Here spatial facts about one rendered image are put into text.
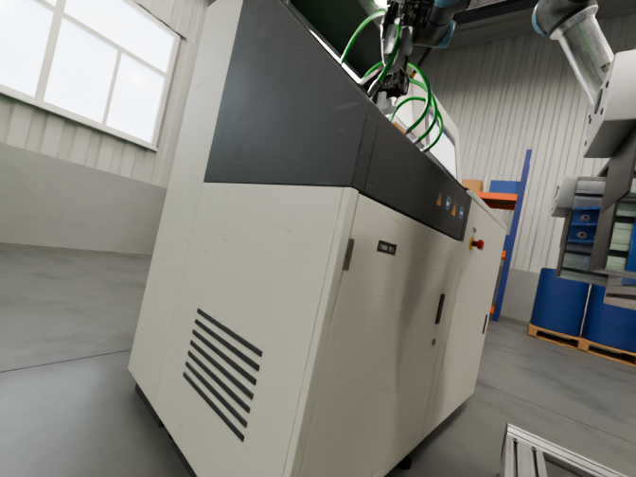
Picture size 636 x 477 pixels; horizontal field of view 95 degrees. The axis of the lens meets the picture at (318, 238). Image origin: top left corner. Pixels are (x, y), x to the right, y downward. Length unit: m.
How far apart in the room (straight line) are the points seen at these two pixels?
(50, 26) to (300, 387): 4.49
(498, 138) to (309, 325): 7.54
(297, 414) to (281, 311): 0.18
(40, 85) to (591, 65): 4.45
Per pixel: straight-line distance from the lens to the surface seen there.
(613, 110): 0.54
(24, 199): 4.42
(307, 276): 0.57
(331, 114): 0.64
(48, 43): 4.63
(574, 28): 1.29
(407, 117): 1.42
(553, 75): 8.49
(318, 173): 0.60
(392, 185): 0.65
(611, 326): 5.52
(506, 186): 6.34
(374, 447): 0.93
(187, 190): 1.08
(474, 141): 7.96
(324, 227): 0.55
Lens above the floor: 0.68
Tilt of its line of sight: 1 degrees up
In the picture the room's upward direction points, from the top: 12 degrees clockwise
